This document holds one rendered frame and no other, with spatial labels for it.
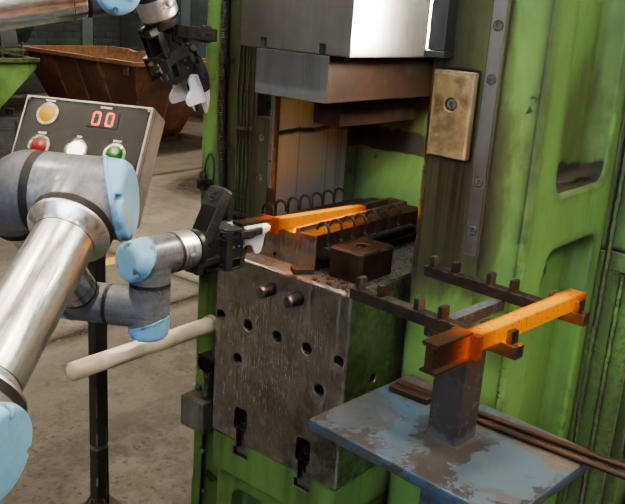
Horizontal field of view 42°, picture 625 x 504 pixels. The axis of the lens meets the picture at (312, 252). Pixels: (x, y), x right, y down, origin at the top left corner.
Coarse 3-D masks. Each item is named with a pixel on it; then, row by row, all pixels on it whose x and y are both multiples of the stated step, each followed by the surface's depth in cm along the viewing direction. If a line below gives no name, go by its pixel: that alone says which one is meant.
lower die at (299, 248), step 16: (320, 208) 203; (400, 208) 204; (416, 208) 205; (336, 224) 185; (352, 224) 185; (368, 224) 188; (384, 224) 193; (416, 224) 205; (272, 240) 182; (288, 240) 179; (304, 240) 176; (320, 240) 175; (336, 240) 180; (400, 240) 201; (272, 256) 183; (288, 256) 180; (304, 256) 177
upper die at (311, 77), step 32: (256, 64) 176; (288, 64) 170; (320, 64) 165; (352, 64) 170; (384, 64) 178; (416, 64) 188; (288, 96) 172; (320, 96) 167; (352, 96) 172; (384, 96) 181; (416, 96) 191
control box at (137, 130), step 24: (24, 120) 202; (72, 120) 199; (96, 120) 198; (120, 120) 197; (144, 120) 195; (24, 144) 200; (48, 144) 198; (96, 144) 196; (120, 144) 195; (144, 144) 194; (144, 168) 195; (144, 192) 197
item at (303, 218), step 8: (328, 208) 189; (336, 208) 190; (344, 208) 191; (352, 208) 192; (360, 208) 195; (264, 216) 172; (272, 216) 172; (280, 216) 176; (288, 216) 177; (296, 216) 178; (304, 216) 179; (312, 216) 181; (320, 216) 183; (328, 216) 186; (336, 216) 188; (240, 224) 165; (248, 224) 166; (272, 224) 171; (280, 224) 173; (288, 224) 175; (296, 224) 178; (304, 224) 180; (272, 232) 172
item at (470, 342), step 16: (544, 304) 129; (560, 304) 130; (496, 320) 121; (512, 320) 121; (528, 320) 123; (544, 320) 127; (432, 336) 110; (448, 336) 111; (464, 336) 111; (480, 336) 113; (496, 336) 117; (432, 352) 108; (448, 352) 111; (464, 352) 114; (480, 352) 113; (432, 368) 109; (448, 368) 110
